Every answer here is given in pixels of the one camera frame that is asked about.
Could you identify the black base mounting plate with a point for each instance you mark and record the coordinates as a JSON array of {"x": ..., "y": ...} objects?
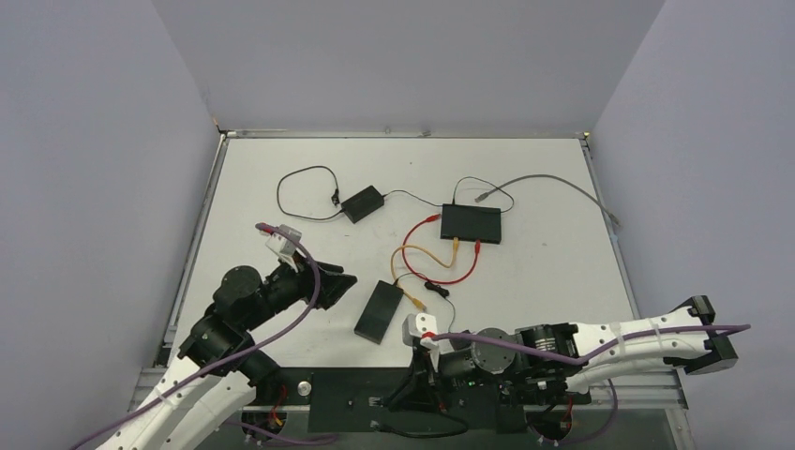
[{"x": 347, "y": 401}]

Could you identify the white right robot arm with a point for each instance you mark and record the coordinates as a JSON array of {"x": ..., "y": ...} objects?
[{"x": 546, "y": 363}]

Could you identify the aluminium frame rail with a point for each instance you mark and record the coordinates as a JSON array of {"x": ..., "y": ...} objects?
[{"x": 657, "y": 389}]

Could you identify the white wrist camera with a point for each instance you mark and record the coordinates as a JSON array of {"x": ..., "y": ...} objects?
[
  {"x": 418, "y": 331},
  {"x": 282, "y": 242}
]

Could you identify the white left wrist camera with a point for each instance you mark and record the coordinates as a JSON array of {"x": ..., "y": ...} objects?
[{"x": 282, "y": 242}]

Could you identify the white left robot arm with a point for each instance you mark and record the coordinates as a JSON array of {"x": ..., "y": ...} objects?
[{"x": 218, "y": 368}]

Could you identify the black network switch box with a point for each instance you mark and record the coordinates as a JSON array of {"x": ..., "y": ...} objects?
[{"x": 471, "y": 223}]

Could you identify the small black power brick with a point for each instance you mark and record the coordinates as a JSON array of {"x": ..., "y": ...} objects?
[{"x": 362, "y": 204}]

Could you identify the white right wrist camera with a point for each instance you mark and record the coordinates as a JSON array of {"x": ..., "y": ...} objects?
[{"x": 418, "y": 331}]

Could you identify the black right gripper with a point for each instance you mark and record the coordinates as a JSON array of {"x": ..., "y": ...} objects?
[{"x": 420, "y": 367}]

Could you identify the black ribbed power adapter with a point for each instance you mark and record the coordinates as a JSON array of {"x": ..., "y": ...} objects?
[{"x": 379, "y": 312}]

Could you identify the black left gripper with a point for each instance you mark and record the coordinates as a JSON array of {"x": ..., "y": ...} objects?
[{"x": 332, "y": 283}]

